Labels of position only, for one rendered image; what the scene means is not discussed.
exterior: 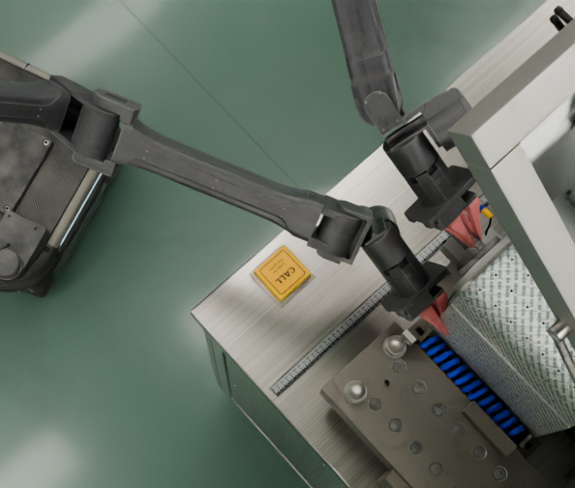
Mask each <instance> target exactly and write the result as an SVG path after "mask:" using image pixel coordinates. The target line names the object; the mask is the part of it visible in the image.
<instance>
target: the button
mask: <svg viewBox="0 0 575 488"><path fill-rule="evenodd" d="M255 275H256V276H257V277H258V279H259V280H260V281H261V282H262V283H263V284H264V285H265V286H266V287H267V288H268V289H269V290H270V291H271V293H272V294H273V295H274V296H275V297H276V298H277V299H278V300H279V301H280V302H283V301H284V300H285V299H286V298H287V297H288V296H289V295H291V294H292V293H293V292H294V291H295V290H296V289H297V288H299V287H300V286H301V285H302V284H303V283H304V282H305V281H306V280H308V279H309V278H310V275H311V273H310V272H309V271H308V270H307V269H306V268H305V266H304V265H303V264H302V263H301V262H300V261H299V260H298V259H297V258H296V257H295V256H294V255H293V254H292V253H291V252H290V250H289V249H288V248H287V247H286V246H282V247H281V248H280V249H279V250H277V251H276V252H275V253H274V254H273V255H272V256H271V257H269V258H268V259H267V260H266V261H265V262H264V263H262V264H261V265H260V266H259V267H258V268H257V269H256V270H255Z"/></svg>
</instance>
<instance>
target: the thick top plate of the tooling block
mask: <svg viewBox="0 0 575 488"><path fill-rule="evenodd" d="M404 331H405V330H404V329H403V328H402V327H401V326H400V325H399V324H398V323H397V322H395V321H394V322H393V323H391V324H390V325H389V326H388V327H387V328H386V329H385V330H384V331H383V332H382V333H381V334H380V335H378V337H377V338H376V339H375V340H374V341H373V342H372V343H371V344H370V345H369V346H368V347H366V348H365V349H364V350H363V351H362V352H361V353H359V354H358V355H357V356H356V357H354V358H353V359H352V361H351V362H350V363H349V364H348V365H347V366H346V367H345V368H344V369H342V370H341V371H340V372H339V373H338V374H337V375H336V376H335V377H334V378H333V379H332V380H331V381H329V382H328V383H327V384H326V385H325V386H324V387H323V388H322V389H321V391H320V393H319V394H320V395H321V396H322V397H323V398H324V399H325V401H326V402H327V403H328V404H329V405H330V406H331V407H332V408H333V409H334V410H335V412H336V413H337V414H338V415H339V416H340V417H341V418H342V419H343V420H344V421H345V422H346V424H347V425H348V426H349V427H350V428H351V429H352V430H353V431H354V432H355V433H356V435H357V436H358V437H359V438H360V439H361V440H362V441H363V442H364V443H365V444H367V446H368V447H369V448H370V449H371V450H372V451H373V452H374V453H375V454H376V455H377V457H378V458H379V459H380V461H381V462H382V463H383V464H384V465H385V466H386V467H387V469H389V470H390V471H391V470H395V471H396V472H397V473H398V475H399V476H400V477H401V478H402V479H403V480H404V481H405V482H406V483H407V484H408V485H409V487H410V488H553V487H552V486H551V485H550V484H549V483H548V482H547V481H546V480H545V479H544V477H543V476H542V475H541V474H540V473H539V472H538V471H537V470H536V469H535V468H534V467H533V466H532V465H531V464H530V463H529V462H528V461H527V459H526V458H525V457H524V456H523V455H522V454H521V453H520V452H519V451H518V450H517V449H515V450H514V451H513V452H511V453H510V454H509V455H508V456H507V457H505V458H503V456H502V455H501V454H500V453H499V452H498V451H497V450H496V449H495V448H494V447H493V446H492V445H491V444H490V443H489V442H488V440H487V439H486V438H485V437H484V436H483V435H482V434H481V433H480V432H479V431H478V430H477V429H476V428H475V427H474V426H473V425H472V424H471V422H470V421H469V420H468V419H467V418H466V417H465V416H464V415H463V414H462V413H461V411H462V410H463V409H464V408H465V407H466V406H467V405H468V404H469V403H470V402H471V400H470V399H469V398H468V397H467V396H466V395H465V394H464V393H463V392H462V391H461V390H460V389H459V388H458V387H457V385H456V384H455V383H454V382H453V381H452V380H451V379H450V378H448V377H447V376H446V375H445V374H444V373H443V372H442V370H441V369H440V368H439V366H438V365H437V364H436V363H435V362H434V361H433V360H432V359H431V358H430V357H429V356H428V355H427V354H426V353H425V352H424V351H423V350H422V349H421V348H420V347H419V346H418V345H417V344H416V343H415V342H414V343H412V344H411V345H410V346H409V344H408V343H407V349H406V352H405V353H404V355H403V356H401V357H399V358H390V357H388V356H387V355H386V354H385V353H384V351H383V343H384V341H385V340H386V338H388V337H389V336H393V335H400V336H401V334H402V333H403V332H404ZM350 381H361V382H362V383H363V384H364V385H365V386H366V387H367V397H366V399H365V400H364V401H363V402H362V403H360V404H351V403H350V402H348V401H347V400H346V398H345V396H344V388H345V386H346V385H347V383H349V382H350Z"/></svg>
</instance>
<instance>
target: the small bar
mask: <svg viewBox="0 0 575 488"><path fill-rule="evenodd" d="M461 413H462V414H463V415H464V416H465V417H466V418H467V419H468V420H469V421H470V422H471V424H472V425H473V426H474V427H475V428H476V429H477V430H478V431H479V432H480V433H481V434H482V435H483V436H484V437H485V438H486V439H487V440H488V442H489V443H490V444H491V445H492V446H493V447H494V448H495V449H496V450H497V451H498V452H499V453H500V454H501V455H502V456H503V458H505V457H507V456H508V455H509V454H510V453H511V452H513V451H514V450H515V449H516V448H517V445H516V444H515V443H514V442H513V441H512V440H510V438H509V437H508V436H507V435H506V434H505V433H504V432H503V431H502V430H501V429H500V427H499V426H498V425H497V424H496V423H495V422H494V421H493V419H492V418H491V417H490V416H489V415H488V414H487V413H485V412H484V411H483V410H482V409H481V408H480V407H479V406H478V405H477V404H476V403H475V401H472V402H470V403H469V404H468V405H467V406H466V407H465V408H464V409H463V410H462V411H461Z"/></svg>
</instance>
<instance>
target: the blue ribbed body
mask: <svg viewBox="0 0 575 488"><path fill-rule="evenodd" d="M419 347H420V348H421V349H425V348H427V347H428V348H427V349H426V351H425V352H426V354H427V355H428V356H431V355H434V357H433V361H434V362H435V363H440V362H441V363H440V365H439V368H440V369H441V370H442V371H446V370H448V371H447V373H446V376H447V377H448V378H450V379H452V378H454V377H455V378H454V381H453V382H454V383H455V384H456V385H462V386H461V388H460V389H461V391H462V392H463V393H469V394H468V398H469V399H470V400H471V401H473V400H475V403H476V404H477V405H478V406H479V407H480V408H482V410H483V411H484V412H485V413H487V414H488V415H490V417H491V418H492V419H493V421H494V422H495V423H497V425H498V426H499V427H500V429H501V430H502V431H503V430H504V431H503V432H504V433H505V434H506V435H507V436H508V437H509V438H511V440H512V441H513V442H514V443H515V444H516V445H517V441H518V442H521V441H522V440H523V439H524V438H525V436H524V435H523V434H522V433H523V432H524V431H525V426H524V425H523V424H521V425H518V426H517V427H515V425H516V424H517V422H518V419H517V417H511V418H510V419H508V417H509V415H510V410H504V411H502V412H501V409H502V408H503V403H502V402H497V403H495V401H496V399H497V397H496V395H494V394H492V395H489V396H488V397H487V394H488V393H489V388H488V387H486V386H485V387H482V388H481V389H479V388H480V386H481V385H482V381H481V380H476V381H473V379H474V377H475V374H474V373H473V372H469V373H467V374H466V372H467V370H468V366H467V365H465V364H464V365H461V366H459V365H460V363H461V359H460V358H459V357H455V358H453V359H451V358H452V357H453V355H454V351H452V350H449V351H445V350H446V348H447V345H446V344H445V343H440V344H439V336H438V335H435V336H432V337H430V336H429V335H428V336H427V337H426V338H425V339H424V340H423V342H422V343H420V344H419ZM458 366H459V367H458ZM494 403H495V404H494Z"/></svg>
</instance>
